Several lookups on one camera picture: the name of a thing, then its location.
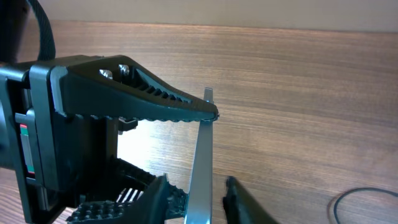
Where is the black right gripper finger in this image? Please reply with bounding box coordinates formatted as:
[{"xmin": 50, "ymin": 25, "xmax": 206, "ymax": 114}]
[{"xmin": 223, "ymin": 176, "xmax": 278, "ymax": 224}]

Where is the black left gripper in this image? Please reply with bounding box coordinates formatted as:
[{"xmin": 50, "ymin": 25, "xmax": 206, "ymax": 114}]
[{"xmin": 1, "ymin": 58, "xmax": 154, "ymax": 223}]

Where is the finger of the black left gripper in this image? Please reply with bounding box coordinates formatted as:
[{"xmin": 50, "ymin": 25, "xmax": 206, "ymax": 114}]
[
  {"xmin": 49, "ymin": 55, "xmax": 219, "ymax": 122},
  {"xmin": 66, "ymin": 175, "xmax": 187, "ymax": 223}
]

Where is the smartphone with blue screen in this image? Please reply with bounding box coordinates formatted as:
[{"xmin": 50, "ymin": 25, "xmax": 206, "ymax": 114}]
[{"xmin": 183, "ymin": 87, "xmax": 215, "ymax": 224}]

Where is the black charging cable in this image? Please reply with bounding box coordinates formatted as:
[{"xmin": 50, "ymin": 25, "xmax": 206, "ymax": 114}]
[{"xmin": 333, "ymin": 187, "xmax": 398, "ymax": 224}]

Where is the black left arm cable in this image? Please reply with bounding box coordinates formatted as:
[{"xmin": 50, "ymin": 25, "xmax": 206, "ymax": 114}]
[{"xmin": 26, "ymin": 0, "xmax": 57, "ymax": 62}]

